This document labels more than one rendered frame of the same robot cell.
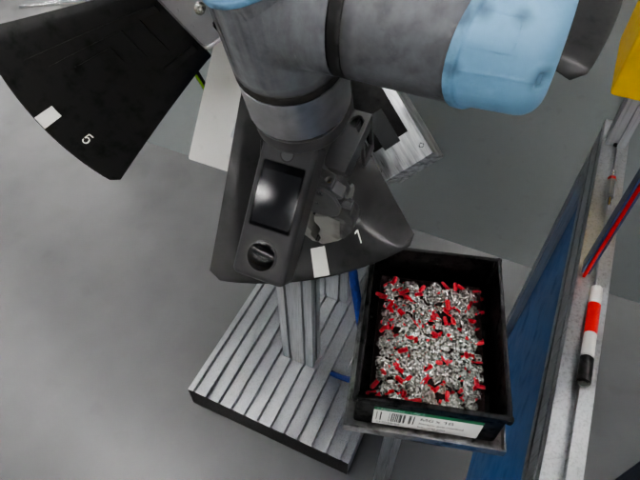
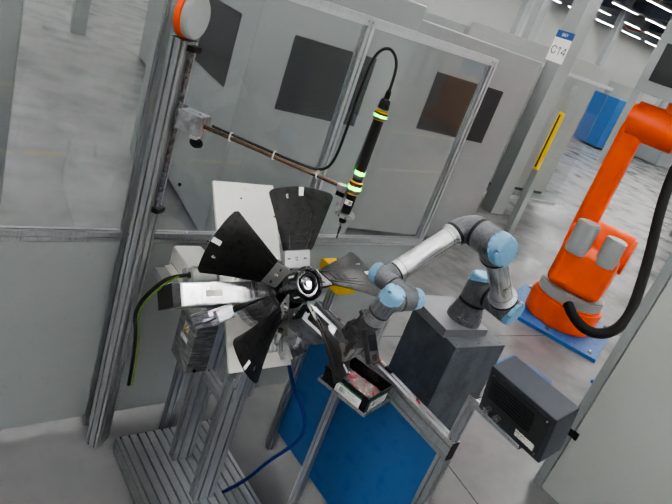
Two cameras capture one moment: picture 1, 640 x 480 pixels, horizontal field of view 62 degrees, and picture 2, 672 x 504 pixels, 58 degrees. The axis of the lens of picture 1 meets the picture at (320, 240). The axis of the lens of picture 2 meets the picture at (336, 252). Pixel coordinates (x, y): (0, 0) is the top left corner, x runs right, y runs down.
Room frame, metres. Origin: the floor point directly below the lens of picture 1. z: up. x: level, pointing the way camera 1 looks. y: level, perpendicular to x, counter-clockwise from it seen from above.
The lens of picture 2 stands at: (-0.16, 1.74, 2.11)
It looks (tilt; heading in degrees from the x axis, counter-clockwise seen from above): 22 degrees down; 292
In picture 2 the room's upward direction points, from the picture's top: 20 degrees clockwise
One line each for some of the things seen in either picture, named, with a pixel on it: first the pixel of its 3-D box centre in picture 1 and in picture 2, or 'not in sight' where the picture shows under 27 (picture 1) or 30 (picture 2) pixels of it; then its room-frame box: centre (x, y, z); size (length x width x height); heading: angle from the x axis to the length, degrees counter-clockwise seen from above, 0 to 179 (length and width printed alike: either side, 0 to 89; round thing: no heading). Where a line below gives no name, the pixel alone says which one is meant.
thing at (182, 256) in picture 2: not in sight; (188, 266); (1.17, -0.10, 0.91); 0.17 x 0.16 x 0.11; 155
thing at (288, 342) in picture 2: not in sight; (289, 347); (0.58, 0.00, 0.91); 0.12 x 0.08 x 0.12; 155
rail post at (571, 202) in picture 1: (531, 291); (291, 386); (0.72, -0.49, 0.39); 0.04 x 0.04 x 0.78; 65
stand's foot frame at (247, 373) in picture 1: (316, 335); (189, 484); (0.81, 0.01, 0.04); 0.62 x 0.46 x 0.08; 155
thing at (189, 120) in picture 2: not in sight; (191, 121); (1.18, 0.08, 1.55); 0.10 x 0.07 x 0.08; 10
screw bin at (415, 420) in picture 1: (430, 336); (356, 382); (0.33, -0.13, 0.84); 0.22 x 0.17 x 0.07; 171
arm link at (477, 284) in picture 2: not in sight; (481, 287); (0.14, -0.69, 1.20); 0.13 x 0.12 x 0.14; 158
